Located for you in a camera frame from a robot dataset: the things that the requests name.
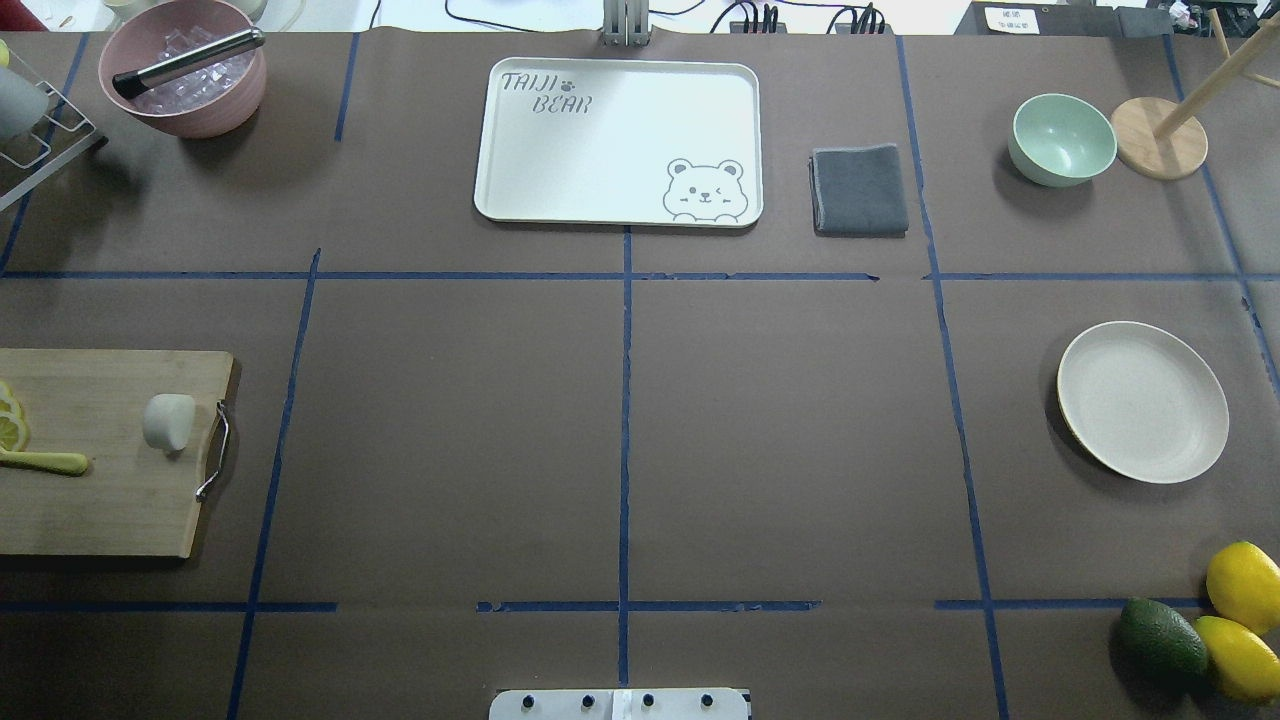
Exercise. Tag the beige round plate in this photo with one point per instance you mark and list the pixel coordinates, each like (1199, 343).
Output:
(1143, 402)

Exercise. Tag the white steamed bun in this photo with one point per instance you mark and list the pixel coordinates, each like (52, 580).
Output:
(168, 421)

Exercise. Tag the folded grey cloth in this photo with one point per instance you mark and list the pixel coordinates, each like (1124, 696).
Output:
(858, 192)

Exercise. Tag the mint green bowl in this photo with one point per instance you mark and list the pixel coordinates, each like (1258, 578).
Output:
(1059, 140)

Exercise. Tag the aluminium frame post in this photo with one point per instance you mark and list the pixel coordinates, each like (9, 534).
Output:
(626, 23)

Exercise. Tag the yellow lemon upper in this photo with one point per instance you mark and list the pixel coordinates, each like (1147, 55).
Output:
(1242, 582)

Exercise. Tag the wire cup rack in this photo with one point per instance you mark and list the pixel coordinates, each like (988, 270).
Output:
(44, 128)

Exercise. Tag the yellow lemon lower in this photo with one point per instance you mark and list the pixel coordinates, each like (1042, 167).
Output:
(1242, 666)

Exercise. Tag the wooden cutting board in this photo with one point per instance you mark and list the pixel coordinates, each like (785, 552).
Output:
(133, 500)

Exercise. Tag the white bear print tray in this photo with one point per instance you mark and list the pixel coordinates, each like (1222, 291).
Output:
(623, 142)

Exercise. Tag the yellow lemon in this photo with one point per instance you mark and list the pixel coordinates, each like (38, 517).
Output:
(1242, 582)
(1242, 666)

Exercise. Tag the green avocado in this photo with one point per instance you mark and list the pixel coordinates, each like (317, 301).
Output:
(1160, 643)

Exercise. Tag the wooden mug tree stand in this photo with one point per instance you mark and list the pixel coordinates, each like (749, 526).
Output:
(1163, 139)

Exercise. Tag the lemon slices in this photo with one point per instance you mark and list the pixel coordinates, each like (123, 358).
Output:
(14, 427)

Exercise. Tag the steel black tongs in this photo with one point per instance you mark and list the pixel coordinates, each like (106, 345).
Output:
(134, 83)

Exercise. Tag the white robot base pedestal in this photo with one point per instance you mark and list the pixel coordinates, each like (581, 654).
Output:
(623, 703)

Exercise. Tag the pink bowl with ice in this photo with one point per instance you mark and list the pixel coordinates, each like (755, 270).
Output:
(203, 103)

